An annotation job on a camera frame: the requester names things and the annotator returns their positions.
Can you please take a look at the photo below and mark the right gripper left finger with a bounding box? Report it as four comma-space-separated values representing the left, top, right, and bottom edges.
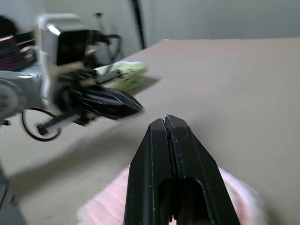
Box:
123, 118, 176, 225

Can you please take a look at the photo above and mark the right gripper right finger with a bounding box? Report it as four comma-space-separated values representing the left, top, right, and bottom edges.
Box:
164, 114, 241, 225

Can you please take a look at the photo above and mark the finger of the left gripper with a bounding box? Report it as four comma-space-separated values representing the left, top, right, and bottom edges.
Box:
82, 98, 144, 120
93, 87, 142, 110

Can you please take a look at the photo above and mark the pink towel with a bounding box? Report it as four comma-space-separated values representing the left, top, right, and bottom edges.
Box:
76, 164, 267, 225

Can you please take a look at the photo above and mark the folded yellow-green towel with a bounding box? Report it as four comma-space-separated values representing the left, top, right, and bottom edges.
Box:
93, 60, 149, 93

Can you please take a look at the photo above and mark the black equipment case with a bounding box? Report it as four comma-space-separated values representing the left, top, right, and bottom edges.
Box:
0, 15, 39, 72

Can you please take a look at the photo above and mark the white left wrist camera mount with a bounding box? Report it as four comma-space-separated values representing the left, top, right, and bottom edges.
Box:
36, 13, 97, 101

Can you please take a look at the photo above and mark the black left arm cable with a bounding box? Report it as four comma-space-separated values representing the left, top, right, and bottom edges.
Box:
22, 34, 124, 143

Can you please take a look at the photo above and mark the dark corner post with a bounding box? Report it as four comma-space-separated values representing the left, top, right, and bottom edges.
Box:
132, 0, 148, 50

